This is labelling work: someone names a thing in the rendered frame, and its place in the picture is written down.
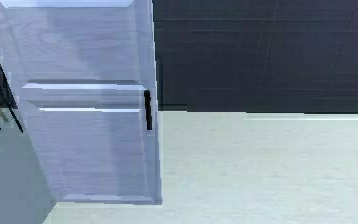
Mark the pale grey room door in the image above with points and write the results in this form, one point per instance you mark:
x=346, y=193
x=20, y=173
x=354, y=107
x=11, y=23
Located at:
x=83, y=146

